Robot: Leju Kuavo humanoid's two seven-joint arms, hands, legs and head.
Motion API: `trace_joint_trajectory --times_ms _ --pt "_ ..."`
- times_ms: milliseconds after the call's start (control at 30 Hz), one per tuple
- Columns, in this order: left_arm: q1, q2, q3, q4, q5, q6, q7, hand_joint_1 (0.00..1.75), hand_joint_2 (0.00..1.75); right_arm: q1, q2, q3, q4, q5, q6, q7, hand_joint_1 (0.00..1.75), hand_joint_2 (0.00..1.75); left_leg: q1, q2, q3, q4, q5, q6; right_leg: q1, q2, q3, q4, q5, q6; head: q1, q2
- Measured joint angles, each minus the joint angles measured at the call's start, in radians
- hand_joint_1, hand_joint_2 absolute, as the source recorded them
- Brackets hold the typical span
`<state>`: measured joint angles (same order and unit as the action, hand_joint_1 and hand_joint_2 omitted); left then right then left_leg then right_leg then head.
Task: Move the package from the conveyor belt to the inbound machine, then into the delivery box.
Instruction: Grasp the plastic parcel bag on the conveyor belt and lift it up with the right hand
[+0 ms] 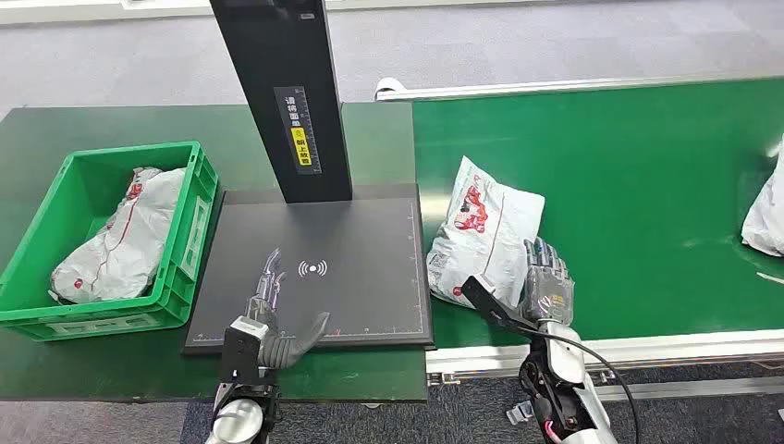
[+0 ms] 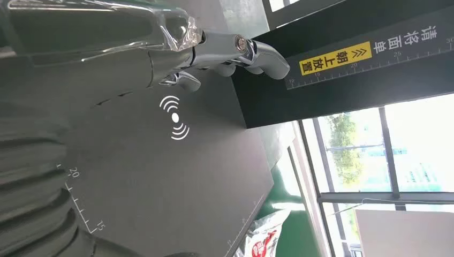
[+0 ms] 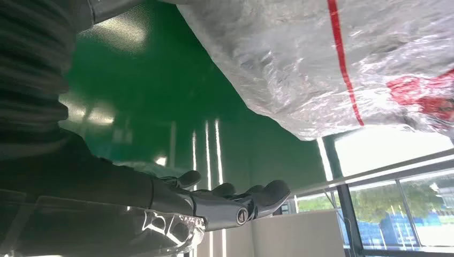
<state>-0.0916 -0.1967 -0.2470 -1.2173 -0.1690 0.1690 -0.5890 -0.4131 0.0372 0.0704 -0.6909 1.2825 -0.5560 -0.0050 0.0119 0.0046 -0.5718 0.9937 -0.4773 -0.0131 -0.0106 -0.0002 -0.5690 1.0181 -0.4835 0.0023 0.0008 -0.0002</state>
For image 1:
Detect grey courier bag package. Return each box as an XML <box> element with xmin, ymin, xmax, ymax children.
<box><xmin>425</xmin><ymin>155</ymin><xmax>546</xmax><ymax>308</ymax></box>
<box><xmin>740</xmin><ymin>137</ymin><xmax>784</xmax><ymax>259</ymax></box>
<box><xmin>48</xmin><ymin>166</ymin><xmax>187</xmax><ymax>306</ymax></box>

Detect aluminium conveyor frame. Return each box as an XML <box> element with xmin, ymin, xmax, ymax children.
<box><xmin>374</xmin><ymin>73</ymin><xmax>784</xmax><ymax>406</ymax></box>

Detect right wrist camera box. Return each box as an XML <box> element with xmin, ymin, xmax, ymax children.
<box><xmin>460</xmin><ymin>275</ymin><xmax>540</xmax><ymax>332</ymax></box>

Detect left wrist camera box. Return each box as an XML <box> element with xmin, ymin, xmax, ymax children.
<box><xmin>218</xmin><ymin>315</ymin><xmax>272</xmax><ymax>386</ymax></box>

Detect black yellow label sticker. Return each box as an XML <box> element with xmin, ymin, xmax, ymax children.
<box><xmin>273</xmin><ymin>85</ymin><xmax>324</xmax><ymax>177</ymax></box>

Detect black scanner column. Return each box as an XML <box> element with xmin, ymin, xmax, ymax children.
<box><xmin>208</xmin><ymin>0</ymin><xmax>355</xmax><ymax>204</ymax></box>

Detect black scanner base platform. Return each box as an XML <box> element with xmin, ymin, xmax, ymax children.
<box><xmin>181</xmin><ymin>182</ymin><xmax>435</xmax><ymax>357</ymax></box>

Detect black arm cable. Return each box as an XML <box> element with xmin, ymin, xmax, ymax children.
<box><xmin>517</xmin><ymin>325</ymin><xmax>640</xmax><ymax>444</ymax></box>

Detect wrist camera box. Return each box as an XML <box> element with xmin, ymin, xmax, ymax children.
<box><xmin>460</xmin><ymin>275</ymin><xmax>540</xmax><ymax>332</ymax></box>
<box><xmin>218</xmin><ymin>315</ymin><xmax>272</xmax><ymax>386</ymax></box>

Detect dark green table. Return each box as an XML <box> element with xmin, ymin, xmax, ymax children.
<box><xmin>0</xmin><ymin>103</ymin><xmax>429</xmax><ymax>404</ymax></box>

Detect green conveyor belt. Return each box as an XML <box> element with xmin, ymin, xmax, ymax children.
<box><xmin>411</xmin><ymin>78</ymin><xmax>784</xmax><ymax>351</ymax></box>

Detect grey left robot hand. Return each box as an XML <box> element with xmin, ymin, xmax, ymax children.
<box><xmin>243</xmin><ymin>246</ymin><xmax>333</xmax><ymax>371</ymax></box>

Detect green plastic crate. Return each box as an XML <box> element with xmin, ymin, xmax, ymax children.
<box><xmin>0</xmin><ymin>141</ymin><xmax>220</xmax><ymax>342</ymax></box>

